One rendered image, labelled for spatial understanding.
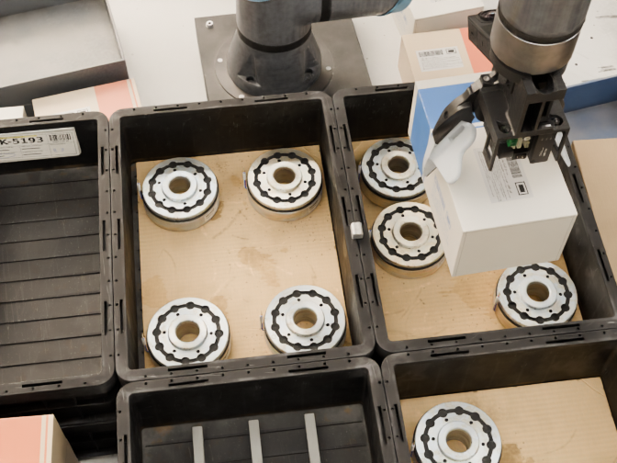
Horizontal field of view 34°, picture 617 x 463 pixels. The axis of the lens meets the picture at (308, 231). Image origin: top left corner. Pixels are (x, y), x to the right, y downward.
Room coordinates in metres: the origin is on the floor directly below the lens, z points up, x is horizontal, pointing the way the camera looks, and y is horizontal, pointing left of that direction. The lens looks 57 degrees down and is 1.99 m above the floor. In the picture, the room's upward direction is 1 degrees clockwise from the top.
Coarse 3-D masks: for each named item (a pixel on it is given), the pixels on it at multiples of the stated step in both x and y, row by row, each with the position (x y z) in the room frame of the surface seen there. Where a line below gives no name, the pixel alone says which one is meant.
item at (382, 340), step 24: (336, 96) 0.90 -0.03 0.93; (360, 96) 0.90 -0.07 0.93; (336, 120) 0.86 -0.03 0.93; (576, 168) 0.78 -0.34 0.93; (360, 192) 0.74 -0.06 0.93; (576, 192) 0.75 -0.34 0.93; (360, 216) 0.71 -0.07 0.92; (360, 240) 0.67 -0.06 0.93; (600, 240) 0.67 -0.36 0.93; (600, 264) 0.64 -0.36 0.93; (384, 336) 0.54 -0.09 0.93; (456, 336) 0.54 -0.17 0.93; (480, 336) 0.54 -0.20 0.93; (504, 336) 0.54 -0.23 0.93; (528, 336) 0.54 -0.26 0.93
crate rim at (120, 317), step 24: (264, 96) 0.89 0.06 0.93; (288, 96) 0.89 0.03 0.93; (312, 96) 0.90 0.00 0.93; (120, 120) 0.85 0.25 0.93; (120, 144) 0.81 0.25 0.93; (336, 144) 0.82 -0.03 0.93; (120, 168) 0.77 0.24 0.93; (336, 168) 0.78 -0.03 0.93; (120, 192) 0.73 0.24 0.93; (120, 216) 0.70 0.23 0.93; (120, 240) 0.67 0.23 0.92; (120, 264) 0.63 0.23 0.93; (360, 264) 0.63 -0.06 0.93; (120, 288) 0.59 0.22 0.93; (360, 288) 0.60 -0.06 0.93; (120, 312) 0.57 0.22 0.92; (360, 312) 0.57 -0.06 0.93; (120, 336) 0.53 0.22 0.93; (120, 360) 0.50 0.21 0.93; (240, 360) 0.50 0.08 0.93; (264, 360) 0.50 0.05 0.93; (288, 360) 0.50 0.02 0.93; (312, 360) 0.50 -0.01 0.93
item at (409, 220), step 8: (408, 216) 0.75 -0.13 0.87; (400, 224) 0.73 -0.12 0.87; (416, 224) 0.74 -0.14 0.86; (424, 224) 0.73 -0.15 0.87; (392, 232) 0.72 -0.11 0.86; (424, 232) 0.72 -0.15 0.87; (400, 240) 0.71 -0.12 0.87; (416, 240) 0.71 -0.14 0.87; (424, 240) 0.71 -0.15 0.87; (408, 248) 0.70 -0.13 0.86; (416, 248) 0.70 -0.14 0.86
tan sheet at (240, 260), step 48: (240, 192) 0.81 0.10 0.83; (144, 240) 0.73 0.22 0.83; (192, 240) 0.73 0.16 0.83; (240, 240) 0.73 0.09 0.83; (288, 240) 0.73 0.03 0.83; (144, 288) 0.65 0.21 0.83; (192, 288) 0.65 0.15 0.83; (240, 288) 0.65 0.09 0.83; (336, 288) 0.66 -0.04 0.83; (144, 336) 0.58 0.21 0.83; (192, 336) 0.58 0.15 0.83; (240, 336) 0.58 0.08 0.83
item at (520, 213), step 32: (416, 96) 0.73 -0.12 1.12; (448, 96) 0.72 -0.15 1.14; (416, 128) 0.72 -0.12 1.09; (480, 128) 0.68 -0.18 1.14; (480, 160) 0.64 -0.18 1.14; (512, 160) 0.64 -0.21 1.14; (448, 192) 0.60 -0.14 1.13; (480, 192) 0.60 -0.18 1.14; (512, 192) 0.60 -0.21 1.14; (544, 192) 0.60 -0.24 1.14; (448, 224) 0.59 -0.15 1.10; (480, 224) 0.56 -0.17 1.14; (512, 224) 0.56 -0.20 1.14; (544, 224) 0.57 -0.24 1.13; (448, 256) 0.57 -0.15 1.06; (480, 256) 0.55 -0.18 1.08; (512, 256) 0.56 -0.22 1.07; (544, 256) 0.57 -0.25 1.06
